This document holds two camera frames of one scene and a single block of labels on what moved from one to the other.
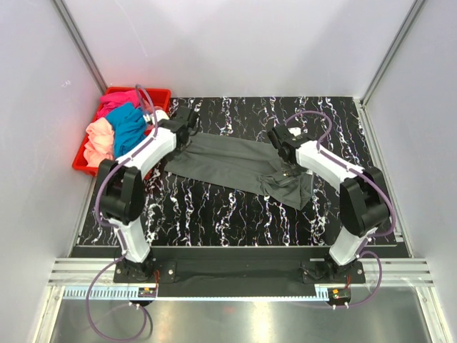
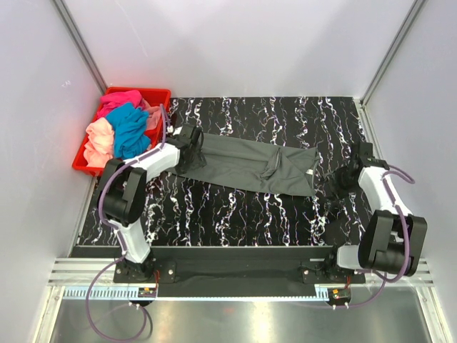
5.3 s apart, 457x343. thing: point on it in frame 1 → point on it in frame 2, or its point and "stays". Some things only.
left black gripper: (181, 150) → (198, 161)
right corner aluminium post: (392, 51) stays
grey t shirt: (245, 163) stays
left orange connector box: (147, 292) stays
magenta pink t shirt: (108, 101) stays
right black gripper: (293, 171) → (337, 193)
